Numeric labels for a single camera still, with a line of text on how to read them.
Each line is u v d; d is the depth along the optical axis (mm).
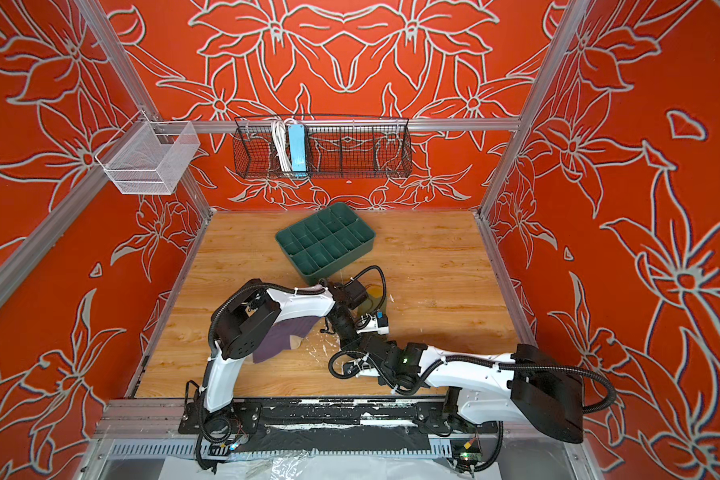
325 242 1030
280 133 875
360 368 697
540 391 411
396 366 617
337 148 972
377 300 821
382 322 788
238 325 519
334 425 727
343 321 777
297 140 898
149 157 922
